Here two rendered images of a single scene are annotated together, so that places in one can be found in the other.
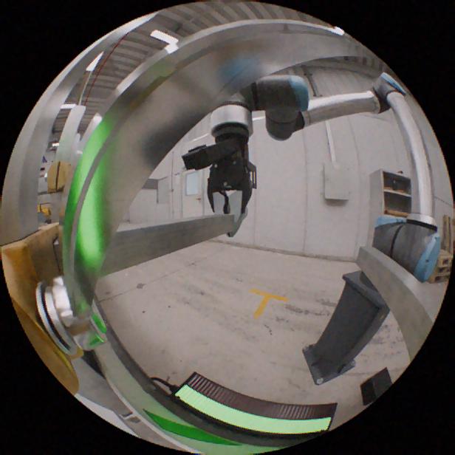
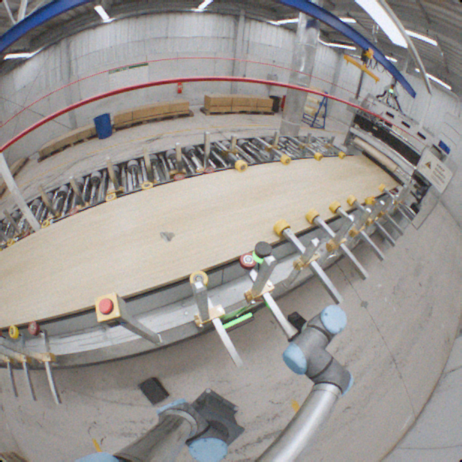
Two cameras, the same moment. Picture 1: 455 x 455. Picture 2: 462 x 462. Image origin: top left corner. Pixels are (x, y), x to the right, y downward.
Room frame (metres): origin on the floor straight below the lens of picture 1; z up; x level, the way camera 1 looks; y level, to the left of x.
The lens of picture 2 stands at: (0.04, -0.28, 1.66)
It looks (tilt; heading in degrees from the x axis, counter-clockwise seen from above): 49 degrees down; 119
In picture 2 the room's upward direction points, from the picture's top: 7 degrees clockwise
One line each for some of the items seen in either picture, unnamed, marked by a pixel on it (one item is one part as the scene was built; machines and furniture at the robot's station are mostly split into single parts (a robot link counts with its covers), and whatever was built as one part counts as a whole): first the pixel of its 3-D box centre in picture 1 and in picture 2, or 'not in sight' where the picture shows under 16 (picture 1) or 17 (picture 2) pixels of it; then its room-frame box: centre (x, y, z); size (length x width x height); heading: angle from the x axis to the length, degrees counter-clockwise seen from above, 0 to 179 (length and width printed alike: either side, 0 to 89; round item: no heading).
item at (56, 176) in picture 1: (60, 182); (305, 260); (0.13, 0.33, 0.95); 0.14 x 0.06 x 0.05; 61
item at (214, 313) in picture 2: not in sight; (209, 316); (-0.11, -0.11, 0.81); 0.14 x 0.06 x 0.05; 61
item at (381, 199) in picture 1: (394, 223); not in sight; (1.01, -2.66, 0.78); 0.90 x 0.45 x 1.55; 57
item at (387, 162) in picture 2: not in sight; (385, 161); (0.77, 2.64, 1.05); 1.43 x 0.12 x 0.12; 151
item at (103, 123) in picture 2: not in sight; (103, 125); (-5.71, 1.73, 0.36); 0.59 x 0.57 x 0.73; 147
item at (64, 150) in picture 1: (59, 219); (297, 270); (0.12, 0.31, 0.87); 0.04 x 0.04 x 0.48; 61
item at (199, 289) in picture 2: not in sight; (202, 310); (-0.12, -0.13, 0.93); 0.04 x 0.04 x 0.48; 61
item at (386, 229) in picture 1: (389, 239); (207, 444); (0.25, -0.63, 0.79); 0.17 x 0.15 x 0.18; 164
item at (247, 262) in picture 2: not in sight; (247, 265); (-0.11, 0.20, 0.85); 0.08 x 0.08 x 0.11
